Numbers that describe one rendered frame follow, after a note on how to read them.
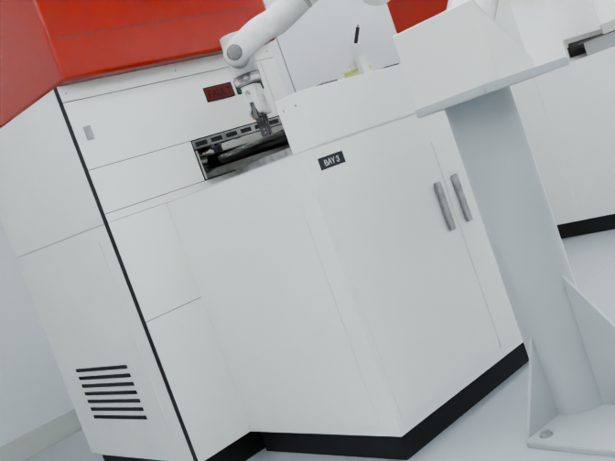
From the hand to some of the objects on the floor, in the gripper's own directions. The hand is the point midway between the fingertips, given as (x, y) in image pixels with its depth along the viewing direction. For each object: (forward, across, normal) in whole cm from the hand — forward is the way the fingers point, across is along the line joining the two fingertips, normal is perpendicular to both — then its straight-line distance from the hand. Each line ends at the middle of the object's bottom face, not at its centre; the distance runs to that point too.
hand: (266, 132), depth 246 cm
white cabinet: (+92, -2, +22) cm, 95 cm away
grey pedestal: (+92, +49, +72) cm, 127 cm away
